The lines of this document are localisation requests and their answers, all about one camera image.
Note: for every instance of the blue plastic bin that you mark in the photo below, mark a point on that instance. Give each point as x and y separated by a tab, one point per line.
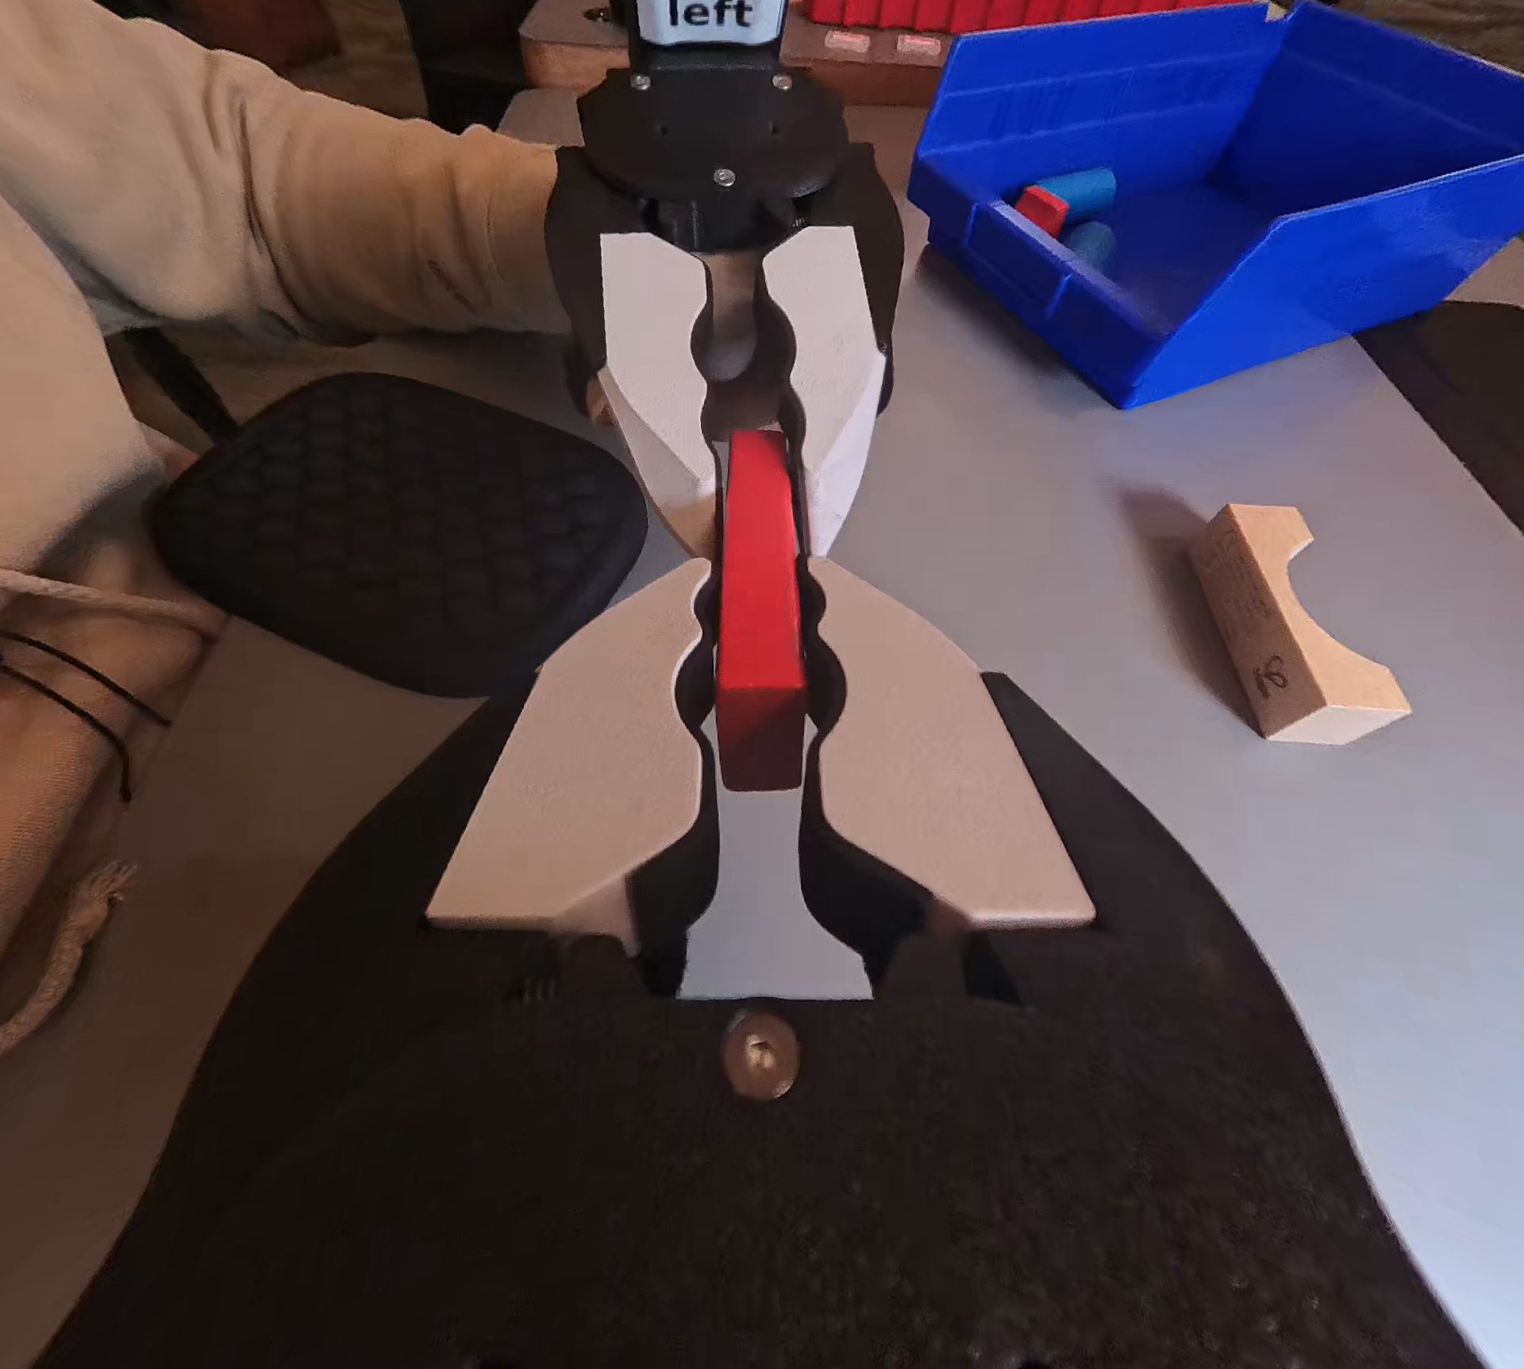
1336	227

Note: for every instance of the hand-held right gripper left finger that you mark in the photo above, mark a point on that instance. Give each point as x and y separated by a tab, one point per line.
571	797

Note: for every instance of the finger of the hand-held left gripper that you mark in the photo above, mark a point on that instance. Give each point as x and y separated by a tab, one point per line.
833	358
649	371

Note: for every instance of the teal wooden cylinder block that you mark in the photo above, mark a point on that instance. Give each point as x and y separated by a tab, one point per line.
1097	246

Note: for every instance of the red wooden arch block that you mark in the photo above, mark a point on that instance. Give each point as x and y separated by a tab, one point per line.
1044	208

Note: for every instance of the black wrist rest pad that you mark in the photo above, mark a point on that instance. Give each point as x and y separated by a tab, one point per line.
392	535

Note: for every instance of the blue wooden cylinder block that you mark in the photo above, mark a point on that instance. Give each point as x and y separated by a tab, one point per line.
1091	191

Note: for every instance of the person's left forearm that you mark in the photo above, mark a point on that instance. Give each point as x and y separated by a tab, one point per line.
286	177

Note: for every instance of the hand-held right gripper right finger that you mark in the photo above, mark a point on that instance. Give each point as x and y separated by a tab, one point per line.
943	797

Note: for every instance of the pale wooden arch block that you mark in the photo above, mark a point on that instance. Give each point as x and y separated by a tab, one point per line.
1286	631

